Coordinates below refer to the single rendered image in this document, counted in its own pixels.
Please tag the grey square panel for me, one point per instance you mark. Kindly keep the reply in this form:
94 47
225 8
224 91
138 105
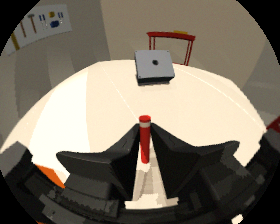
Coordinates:
153 67

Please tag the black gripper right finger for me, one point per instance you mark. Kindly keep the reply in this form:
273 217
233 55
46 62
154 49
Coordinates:
178 161

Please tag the red peg with white band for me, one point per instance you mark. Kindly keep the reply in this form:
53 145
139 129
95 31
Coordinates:
145 135

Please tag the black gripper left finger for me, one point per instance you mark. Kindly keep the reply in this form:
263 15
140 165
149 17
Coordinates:
117 164

